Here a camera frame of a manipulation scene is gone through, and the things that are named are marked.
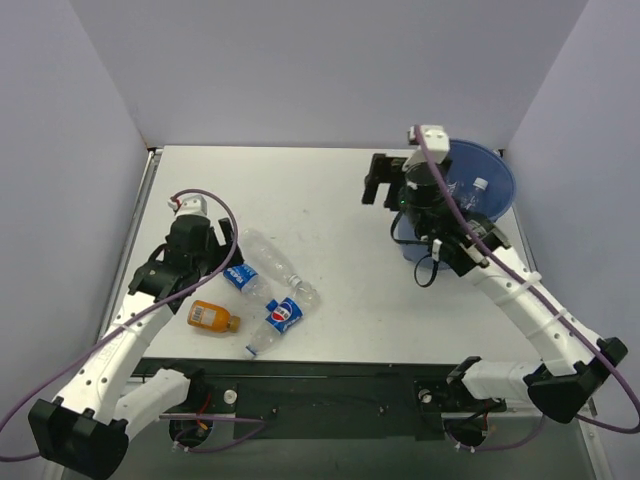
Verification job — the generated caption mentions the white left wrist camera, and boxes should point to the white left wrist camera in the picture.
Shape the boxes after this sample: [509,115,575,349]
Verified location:
[168,194,208,217]

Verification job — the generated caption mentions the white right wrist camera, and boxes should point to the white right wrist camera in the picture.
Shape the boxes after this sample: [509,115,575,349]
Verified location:
[402,125,450,172]

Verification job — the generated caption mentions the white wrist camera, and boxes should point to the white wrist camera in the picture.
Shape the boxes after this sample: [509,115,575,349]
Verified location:
[402,125,450,172]
[168,194,208,217]

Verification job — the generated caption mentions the clear bottle white cap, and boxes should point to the clear bottle white cap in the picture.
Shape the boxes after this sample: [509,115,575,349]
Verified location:
[448,177,488,212]

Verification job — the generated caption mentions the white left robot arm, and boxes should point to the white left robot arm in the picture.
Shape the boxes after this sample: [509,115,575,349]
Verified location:
[28,213,241,479]

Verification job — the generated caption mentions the small Pepsi bottle blue cap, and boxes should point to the small Pepsi bottle blue cap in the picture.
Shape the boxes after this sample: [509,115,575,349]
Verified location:
[223,263,278,312]

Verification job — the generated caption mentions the blue plastic bin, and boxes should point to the blue plastic bin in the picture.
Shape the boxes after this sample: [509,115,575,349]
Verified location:
[390,139,516,271]

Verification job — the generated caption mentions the clear bottle white neck ring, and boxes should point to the clear bottle white neck ring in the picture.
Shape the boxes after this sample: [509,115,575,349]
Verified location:
[242,228,303,289]

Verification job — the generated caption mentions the large Pepsi bottle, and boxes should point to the large Pepsi bottle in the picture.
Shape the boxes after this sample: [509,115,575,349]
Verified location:
[244,281,320,360]

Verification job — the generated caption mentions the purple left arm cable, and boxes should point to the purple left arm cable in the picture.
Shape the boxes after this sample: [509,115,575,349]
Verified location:
[0,188,266,462]

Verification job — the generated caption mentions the orange juice bottle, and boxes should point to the orange juice bottle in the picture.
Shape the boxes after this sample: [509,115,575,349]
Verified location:
[187,300,241,333]

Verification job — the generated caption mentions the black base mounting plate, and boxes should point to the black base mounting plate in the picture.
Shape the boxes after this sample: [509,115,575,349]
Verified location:
[133,359,506,440]

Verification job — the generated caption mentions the black strap loop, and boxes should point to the black strap loop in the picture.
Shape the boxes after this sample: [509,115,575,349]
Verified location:
[413,252,441,289]

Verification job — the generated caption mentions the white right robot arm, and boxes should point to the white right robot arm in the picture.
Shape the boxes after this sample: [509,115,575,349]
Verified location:
[362,153,628,423]

